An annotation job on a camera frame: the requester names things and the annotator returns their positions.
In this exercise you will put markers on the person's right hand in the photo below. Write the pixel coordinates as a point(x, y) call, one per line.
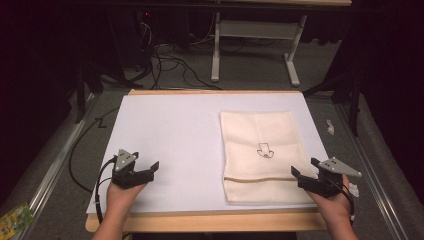
point(331, 203)

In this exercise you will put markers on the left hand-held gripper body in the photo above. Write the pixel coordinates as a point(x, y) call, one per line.
point(128, 178)

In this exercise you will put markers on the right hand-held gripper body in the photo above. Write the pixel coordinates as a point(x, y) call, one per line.
point(325, 181)

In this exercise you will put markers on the metal floor rail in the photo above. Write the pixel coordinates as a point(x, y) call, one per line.
point(50, 173)
point(370, 173)

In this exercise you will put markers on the white crumpled scrap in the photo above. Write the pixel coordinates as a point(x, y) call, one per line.
point(330, 127)

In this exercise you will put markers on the black stand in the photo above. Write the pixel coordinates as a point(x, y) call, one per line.
point(85, 90)
point(350, 96)

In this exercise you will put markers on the person's left hand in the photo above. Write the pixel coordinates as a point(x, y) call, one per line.
point(123, 198)

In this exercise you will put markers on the green printed packet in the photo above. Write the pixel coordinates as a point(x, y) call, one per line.
point(15, 221)

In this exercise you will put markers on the cream towel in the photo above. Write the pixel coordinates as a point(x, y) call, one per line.
point(263, 133)

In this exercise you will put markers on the white table mat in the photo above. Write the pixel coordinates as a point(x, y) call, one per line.
point(173, 133)

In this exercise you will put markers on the white desk frame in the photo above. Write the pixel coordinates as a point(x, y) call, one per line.
point(256, 30)

